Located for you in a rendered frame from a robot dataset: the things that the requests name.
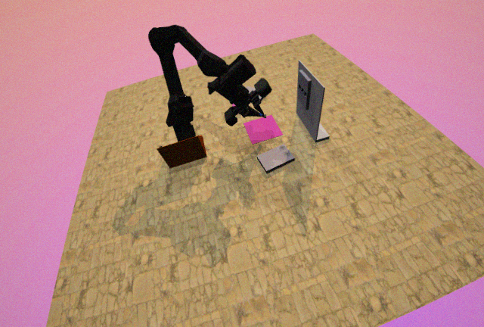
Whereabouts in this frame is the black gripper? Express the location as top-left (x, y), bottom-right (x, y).
top-left (224, 78), bottom-right (272, 126)

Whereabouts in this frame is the magenta square marking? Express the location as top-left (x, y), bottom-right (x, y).
top-left (244, 115), bottom-right (283, 145)

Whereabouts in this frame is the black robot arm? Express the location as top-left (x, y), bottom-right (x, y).
top-left (148, 25), bottom-right (256, 142)

